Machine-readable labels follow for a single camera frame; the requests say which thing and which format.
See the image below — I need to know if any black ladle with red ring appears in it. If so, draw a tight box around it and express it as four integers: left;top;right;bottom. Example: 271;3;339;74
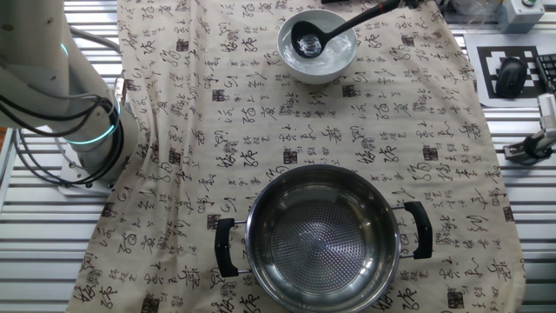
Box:
289;0;403;60

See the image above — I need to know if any white ceramic bowl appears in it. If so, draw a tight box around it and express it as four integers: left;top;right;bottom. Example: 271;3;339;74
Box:
276;8;360;85

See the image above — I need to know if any clear plastic cup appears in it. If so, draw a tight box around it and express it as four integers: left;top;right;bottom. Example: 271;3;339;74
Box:
447;0;492;23

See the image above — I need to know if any white sheet with black marker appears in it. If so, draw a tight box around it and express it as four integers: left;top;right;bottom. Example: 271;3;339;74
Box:
462;33;556;109

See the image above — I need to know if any grey box with green button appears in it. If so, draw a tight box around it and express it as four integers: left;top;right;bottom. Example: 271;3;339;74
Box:
496;0;546;35

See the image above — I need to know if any black computer mouse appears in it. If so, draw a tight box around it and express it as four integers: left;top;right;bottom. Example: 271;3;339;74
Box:
494;56;529;99

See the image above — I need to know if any black keyboard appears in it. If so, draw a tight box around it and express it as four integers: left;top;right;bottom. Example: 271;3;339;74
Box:
534;52;556;95

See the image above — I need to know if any beige calligraphy print tablecloth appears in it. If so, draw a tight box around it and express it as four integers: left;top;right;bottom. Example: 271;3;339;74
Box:
64;0;526;313

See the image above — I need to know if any black silver camera mount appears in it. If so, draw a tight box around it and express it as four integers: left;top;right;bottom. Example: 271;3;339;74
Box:
502;132;556;167

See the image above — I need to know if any steel pot with black handles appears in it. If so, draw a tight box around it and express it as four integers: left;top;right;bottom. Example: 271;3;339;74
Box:
214;163;434;313

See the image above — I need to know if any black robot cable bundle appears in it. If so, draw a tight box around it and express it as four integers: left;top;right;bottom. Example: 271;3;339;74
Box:
0;93;126;188

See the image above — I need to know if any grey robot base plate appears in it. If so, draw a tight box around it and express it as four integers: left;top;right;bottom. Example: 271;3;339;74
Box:
56;130;127;197

